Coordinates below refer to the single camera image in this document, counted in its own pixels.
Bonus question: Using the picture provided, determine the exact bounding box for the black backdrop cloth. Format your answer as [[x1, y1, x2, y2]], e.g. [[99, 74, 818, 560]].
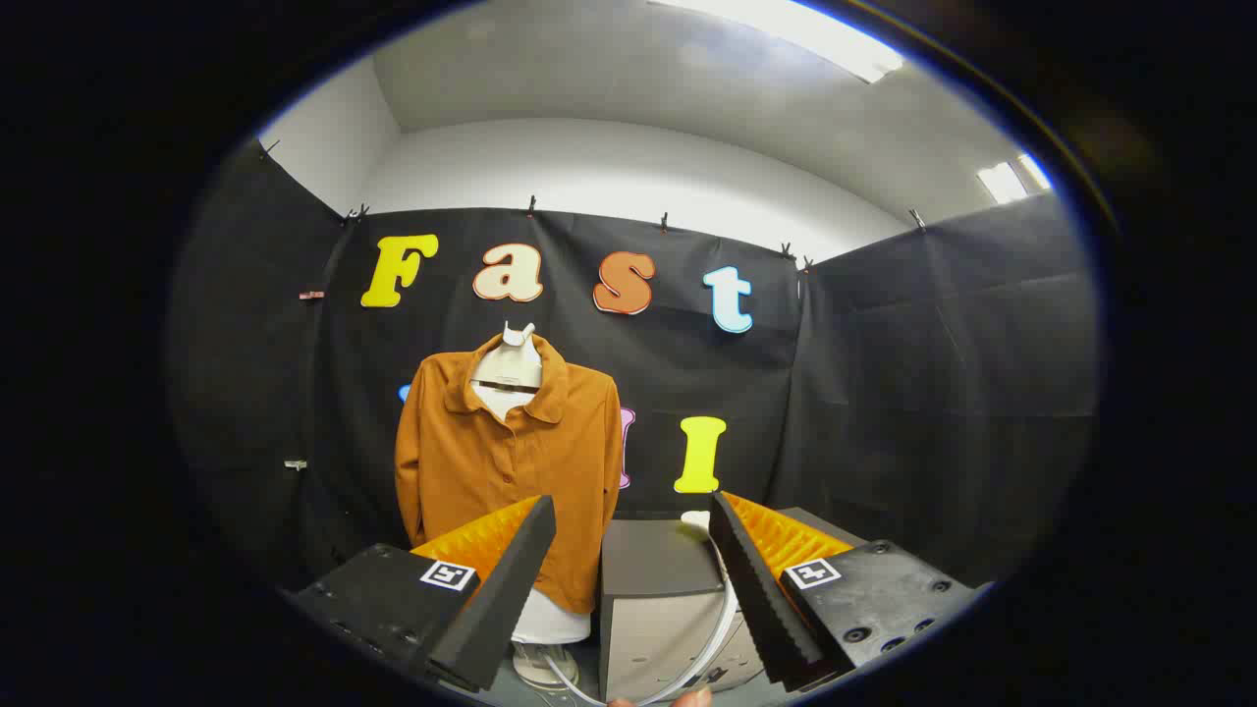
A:
[[167, 137, 1099, 602]]

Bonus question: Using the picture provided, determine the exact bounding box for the grey cabinet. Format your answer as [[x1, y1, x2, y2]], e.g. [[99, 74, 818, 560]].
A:
[[599, 506, 865, 704]]

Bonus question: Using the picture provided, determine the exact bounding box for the orange-brown button shirt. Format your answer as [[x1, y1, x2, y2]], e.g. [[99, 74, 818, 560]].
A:
[[395, 334, 623, 616]]

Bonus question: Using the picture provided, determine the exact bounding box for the long ceiling light panel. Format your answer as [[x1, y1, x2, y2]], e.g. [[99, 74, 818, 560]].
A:
[[648, 0, 904, 84]]

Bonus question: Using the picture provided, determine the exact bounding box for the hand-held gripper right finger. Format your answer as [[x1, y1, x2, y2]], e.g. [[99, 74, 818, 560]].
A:
[[708, 491, 983, 693]]

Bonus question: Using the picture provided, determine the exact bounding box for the white stand base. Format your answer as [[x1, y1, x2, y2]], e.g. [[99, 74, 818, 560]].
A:
[[511, 641, 580, 690]]

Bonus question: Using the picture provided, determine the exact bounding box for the white mannequin hanger form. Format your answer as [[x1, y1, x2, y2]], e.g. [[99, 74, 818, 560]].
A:
[[469, 321, 592, 646]]

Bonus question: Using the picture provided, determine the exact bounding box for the row of black cloth clips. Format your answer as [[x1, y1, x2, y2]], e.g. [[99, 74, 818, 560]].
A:
[[257, 139, 926, 274]]

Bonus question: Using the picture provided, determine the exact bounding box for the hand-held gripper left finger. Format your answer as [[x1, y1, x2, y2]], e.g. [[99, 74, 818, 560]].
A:
[[285, 494, 558, 693]]

